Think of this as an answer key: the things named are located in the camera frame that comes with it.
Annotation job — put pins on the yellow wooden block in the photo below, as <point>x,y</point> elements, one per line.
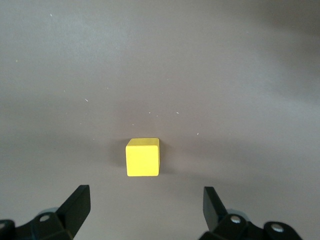
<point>142,160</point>

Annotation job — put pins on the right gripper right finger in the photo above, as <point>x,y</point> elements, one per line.
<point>225,227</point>

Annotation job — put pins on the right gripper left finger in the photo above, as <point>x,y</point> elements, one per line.
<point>55,225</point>

